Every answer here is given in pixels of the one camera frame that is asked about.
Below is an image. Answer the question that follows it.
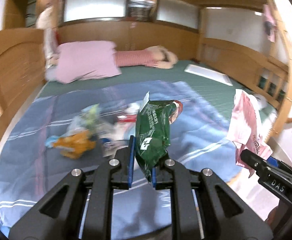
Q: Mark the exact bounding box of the pink pillow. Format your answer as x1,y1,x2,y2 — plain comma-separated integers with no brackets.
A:
45,41,122,84

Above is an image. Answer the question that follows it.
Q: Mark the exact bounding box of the orange snack wrapper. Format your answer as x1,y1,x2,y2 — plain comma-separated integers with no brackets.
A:
50,130,97,159

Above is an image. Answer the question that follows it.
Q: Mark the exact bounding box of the striped plush doll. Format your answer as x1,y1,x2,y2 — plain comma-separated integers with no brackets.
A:
115,46,179,69

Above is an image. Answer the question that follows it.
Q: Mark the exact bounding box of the green mattress sheet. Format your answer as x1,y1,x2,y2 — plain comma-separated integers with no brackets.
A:
38,60,253,120

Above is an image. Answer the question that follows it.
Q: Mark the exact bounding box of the pink plastic bag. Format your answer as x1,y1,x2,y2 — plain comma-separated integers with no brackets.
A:
226,89,273,176

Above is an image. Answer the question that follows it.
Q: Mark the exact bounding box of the green snack wrapper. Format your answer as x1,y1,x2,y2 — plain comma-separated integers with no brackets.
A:
135,93,183,182

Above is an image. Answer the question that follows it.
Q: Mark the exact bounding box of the clear blue bread wrapper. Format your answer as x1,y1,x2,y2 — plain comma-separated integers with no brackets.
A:
64,104,115,138

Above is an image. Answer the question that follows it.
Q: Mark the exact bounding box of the red snack wrapper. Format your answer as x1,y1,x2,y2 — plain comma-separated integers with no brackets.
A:
116,103,139,122

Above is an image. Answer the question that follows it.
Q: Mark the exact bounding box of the blue striped blanket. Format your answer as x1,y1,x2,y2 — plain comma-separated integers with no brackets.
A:
0,81,240,227

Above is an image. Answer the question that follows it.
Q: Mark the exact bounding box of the wooden bed frame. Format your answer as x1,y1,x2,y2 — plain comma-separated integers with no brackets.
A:
0,0,292,141

